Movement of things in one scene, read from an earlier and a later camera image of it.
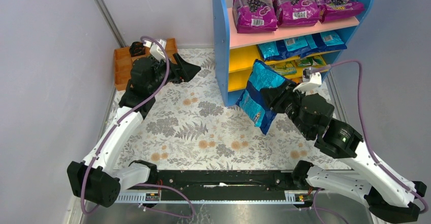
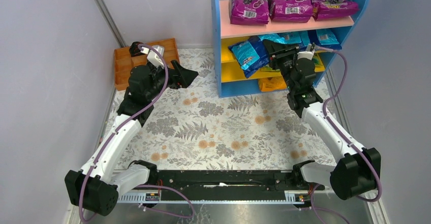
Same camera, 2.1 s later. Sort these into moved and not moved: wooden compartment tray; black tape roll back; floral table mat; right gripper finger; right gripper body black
Moved: right gripper finger; right gripper body black
Not moved: wooden compartment tray; black tape roll back; floral table mat
